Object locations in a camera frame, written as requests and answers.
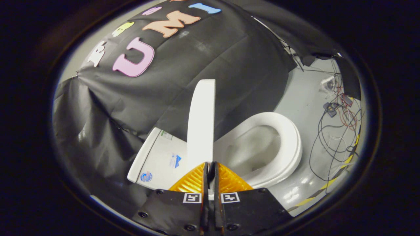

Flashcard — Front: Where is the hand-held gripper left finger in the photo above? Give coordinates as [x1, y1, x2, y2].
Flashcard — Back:
[132, 162, 210, 236]

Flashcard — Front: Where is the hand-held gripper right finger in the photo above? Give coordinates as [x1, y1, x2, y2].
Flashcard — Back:
[210, 162, 293, 236]

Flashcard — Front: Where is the white toilet lid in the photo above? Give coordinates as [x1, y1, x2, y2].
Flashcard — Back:
[187, 79, 216, 171]

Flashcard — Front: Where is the white toilet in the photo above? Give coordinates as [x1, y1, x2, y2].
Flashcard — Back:
[127, 111, 303, 190]

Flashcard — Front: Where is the yellow black floor tape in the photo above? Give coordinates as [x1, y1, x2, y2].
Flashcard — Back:
[288, 133, 361, 212]

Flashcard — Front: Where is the small black power adapter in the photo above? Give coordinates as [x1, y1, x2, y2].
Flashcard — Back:
[323, 102, 338, 118]

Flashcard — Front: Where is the black backdrop cloth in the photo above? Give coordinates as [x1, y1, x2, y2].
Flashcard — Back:
[52, 0, 342, 210]

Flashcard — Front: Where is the thin metal stand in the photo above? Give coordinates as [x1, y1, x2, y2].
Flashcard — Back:
[253, 16, 335, 72]

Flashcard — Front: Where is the black box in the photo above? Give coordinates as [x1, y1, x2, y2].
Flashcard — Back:
[334, 56, 361, 101]

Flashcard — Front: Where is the black floor cable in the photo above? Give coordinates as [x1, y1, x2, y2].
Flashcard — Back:
[309, 104, 362, 183]

